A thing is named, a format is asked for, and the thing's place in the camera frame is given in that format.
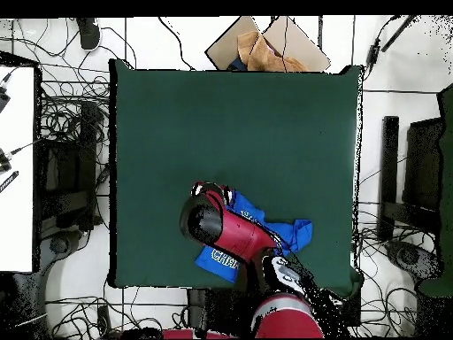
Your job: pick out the green draped cloth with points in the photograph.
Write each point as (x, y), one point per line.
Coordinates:
(446, 212)

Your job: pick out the white desk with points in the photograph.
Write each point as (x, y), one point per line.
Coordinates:
(17, 212)

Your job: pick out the dark green table cloth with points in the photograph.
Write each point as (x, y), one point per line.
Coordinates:
(283, 141)

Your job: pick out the black power adapter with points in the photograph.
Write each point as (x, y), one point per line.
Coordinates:
(372, 53)

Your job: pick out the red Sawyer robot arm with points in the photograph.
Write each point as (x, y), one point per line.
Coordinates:
(240, 233)

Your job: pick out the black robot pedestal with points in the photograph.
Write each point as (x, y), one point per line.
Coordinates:
(219, 308)

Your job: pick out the person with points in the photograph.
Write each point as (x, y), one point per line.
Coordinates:
(88, 33)

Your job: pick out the blue printed t-shirt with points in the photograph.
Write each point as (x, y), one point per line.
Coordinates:
(293, 233)

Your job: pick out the tan towel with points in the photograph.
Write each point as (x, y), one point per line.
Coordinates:
(265, 58)

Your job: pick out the black striped bar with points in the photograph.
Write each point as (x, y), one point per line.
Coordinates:
(9, 181)

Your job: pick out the thin black rod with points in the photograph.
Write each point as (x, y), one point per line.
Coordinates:
(398, 33)

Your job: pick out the brown cardboard box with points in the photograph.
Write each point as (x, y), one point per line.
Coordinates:
(300, 46)

